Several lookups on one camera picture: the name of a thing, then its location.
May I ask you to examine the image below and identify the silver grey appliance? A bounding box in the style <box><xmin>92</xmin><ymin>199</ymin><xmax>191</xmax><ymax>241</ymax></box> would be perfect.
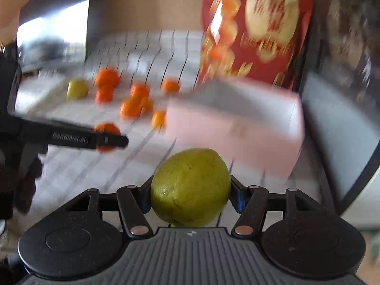
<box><xmin>16</xmin><ymin>0</ymin><xmax>91</xmax><ymax>69</ymax></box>

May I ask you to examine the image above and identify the white black checked cloth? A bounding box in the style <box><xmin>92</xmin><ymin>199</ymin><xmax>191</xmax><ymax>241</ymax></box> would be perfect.
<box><xmin>15</xmin><ymin>30</ymin><xmax>327</xmax><ymax>232</ymax></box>

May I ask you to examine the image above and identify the pink cardboard box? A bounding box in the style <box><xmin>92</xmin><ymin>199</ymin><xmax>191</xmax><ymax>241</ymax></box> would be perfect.
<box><xmin>166</xmin><ymin>79</ymin><xmax>306</xmax><ymax>180</ymax></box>

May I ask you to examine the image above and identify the large orange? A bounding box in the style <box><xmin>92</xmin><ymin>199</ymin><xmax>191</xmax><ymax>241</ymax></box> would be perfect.
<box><xmin>94</xmin><ymin>68</ymin><xmax>121</xmax><ymax>88</ymax></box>

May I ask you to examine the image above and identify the small mandarin orange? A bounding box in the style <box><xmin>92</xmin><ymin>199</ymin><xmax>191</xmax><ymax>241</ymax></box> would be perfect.
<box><xmin>151</xmin><ymin>110</ymin><xmax>166</xmax><ymax>129</ymax></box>
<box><xmin>95</xmin><ymin>85</ymin><xmax>115</xmax><ymax>103</ymax></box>
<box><xmin>162</xmin><ymin>78</ymin><xmax>181</xmax><ymax>94</ymax></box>
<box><xmin>119</xmin><ymin>96</ymin><xmax>142</xmax><ymax>119</ymax></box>
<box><xmin>95</xmin><ymin>123</ymin><xmax>122</xmax><ymax>152</ymax></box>
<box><xmin>130</xmin><ymin>82</ymin><xmax>150</xmax><ymax>98</ymax></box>

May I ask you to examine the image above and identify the green guava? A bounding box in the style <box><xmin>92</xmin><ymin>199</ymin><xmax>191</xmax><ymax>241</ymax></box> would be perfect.
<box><xmin>150</xmin><ymin>148</ymin><xmax>232</xmax><ymax>228</ymax></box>
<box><xmin>67</xmin><ymin>79</ymin><xmax>89</xmax><ymax>99</ymax></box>

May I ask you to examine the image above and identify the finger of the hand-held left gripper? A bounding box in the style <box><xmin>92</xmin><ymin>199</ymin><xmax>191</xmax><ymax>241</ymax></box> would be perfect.
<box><xmin>18</xmin><ymin>118</ymin><xmax>129</xmax><ymax>152</ymax></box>

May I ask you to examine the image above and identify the red printed bag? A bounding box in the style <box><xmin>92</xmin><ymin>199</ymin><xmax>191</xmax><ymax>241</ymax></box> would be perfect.
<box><xmin>198</xmin><ymin>0</ymin><xmax>314</xmax><ymax>91</ymax></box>

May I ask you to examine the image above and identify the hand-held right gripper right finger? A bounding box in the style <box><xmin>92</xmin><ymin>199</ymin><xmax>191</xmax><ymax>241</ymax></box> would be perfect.
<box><xmin>230</xmin><ymin>175</ymin><xmax>323</xmax><ymax>238</ymax></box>

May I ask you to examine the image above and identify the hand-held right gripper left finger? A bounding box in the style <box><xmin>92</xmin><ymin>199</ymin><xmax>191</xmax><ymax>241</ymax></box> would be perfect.
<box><xmin>61</xmin><ymin>175</ymin><xmax>155</xmax><ymax>239</ymax></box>

